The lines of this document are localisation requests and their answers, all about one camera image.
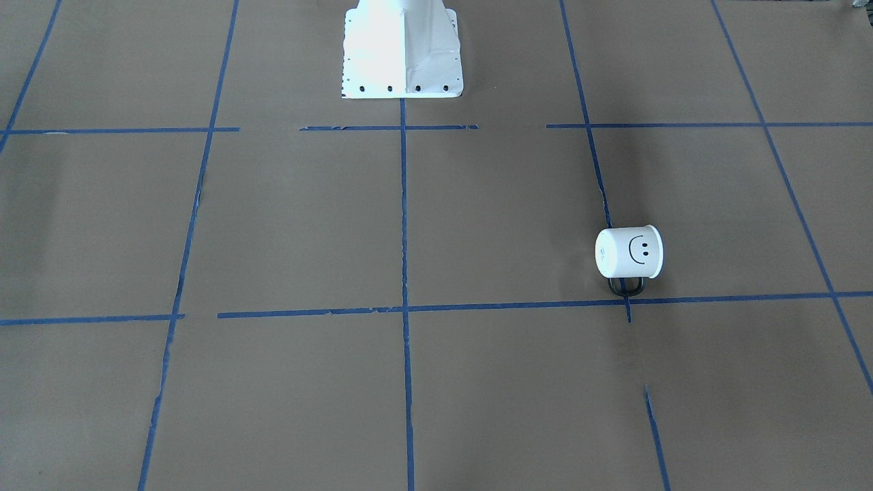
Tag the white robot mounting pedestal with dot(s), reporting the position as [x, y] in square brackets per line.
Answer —
[401, 50]

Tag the white smiley face mug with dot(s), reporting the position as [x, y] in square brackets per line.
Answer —
[627, 257]

